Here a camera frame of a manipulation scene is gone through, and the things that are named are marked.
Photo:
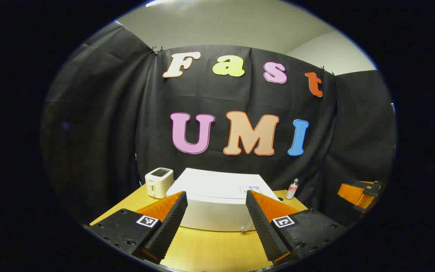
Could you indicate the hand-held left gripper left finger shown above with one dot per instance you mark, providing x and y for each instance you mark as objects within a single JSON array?
[{"x": 168, "y": 230}]

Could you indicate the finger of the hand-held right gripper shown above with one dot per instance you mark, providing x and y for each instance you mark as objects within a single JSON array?
[{"x": 353, "y": 195}]

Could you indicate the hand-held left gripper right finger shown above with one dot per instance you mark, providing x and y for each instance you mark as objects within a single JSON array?
[{"x": 264, "y": 230}]

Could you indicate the white microwave oven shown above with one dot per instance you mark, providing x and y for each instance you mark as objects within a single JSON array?
[{"x": 213, "y": 189}]

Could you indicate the clear bottle with pink label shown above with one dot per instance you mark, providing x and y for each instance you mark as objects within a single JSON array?
[{"x": 291, "y": 190}]

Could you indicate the white toaster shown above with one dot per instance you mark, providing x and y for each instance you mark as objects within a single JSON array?
[{"x": 158, "y": 183}]

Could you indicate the black backdrop cloth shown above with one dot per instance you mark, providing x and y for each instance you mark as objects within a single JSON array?
[{"x": 221, "y": 96}]

